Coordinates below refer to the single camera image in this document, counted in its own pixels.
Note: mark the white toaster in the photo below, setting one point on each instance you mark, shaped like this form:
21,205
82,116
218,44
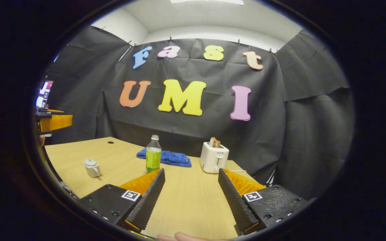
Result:
213,159

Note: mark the bright display screen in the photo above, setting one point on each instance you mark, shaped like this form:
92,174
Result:
44,95

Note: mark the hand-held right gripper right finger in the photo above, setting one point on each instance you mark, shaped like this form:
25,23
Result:
235,204

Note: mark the white teacup lid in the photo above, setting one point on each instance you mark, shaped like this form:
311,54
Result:
90,163

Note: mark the black backdrop cloth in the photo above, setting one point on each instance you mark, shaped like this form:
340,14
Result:
193,134

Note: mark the ceiling light panel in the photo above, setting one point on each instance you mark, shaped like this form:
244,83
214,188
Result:
206,1

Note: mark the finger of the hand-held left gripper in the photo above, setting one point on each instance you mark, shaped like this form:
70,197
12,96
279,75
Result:
45,113
57,122

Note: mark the green label water bottle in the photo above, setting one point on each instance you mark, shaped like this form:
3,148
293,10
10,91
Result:
153,159

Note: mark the blue folded towel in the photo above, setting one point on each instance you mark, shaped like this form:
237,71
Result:
174,157

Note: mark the toast slice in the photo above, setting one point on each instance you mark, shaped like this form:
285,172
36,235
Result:
214,143

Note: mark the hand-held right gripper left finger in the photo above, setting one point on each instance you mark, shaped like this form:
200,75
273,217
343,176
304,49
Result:
147,204

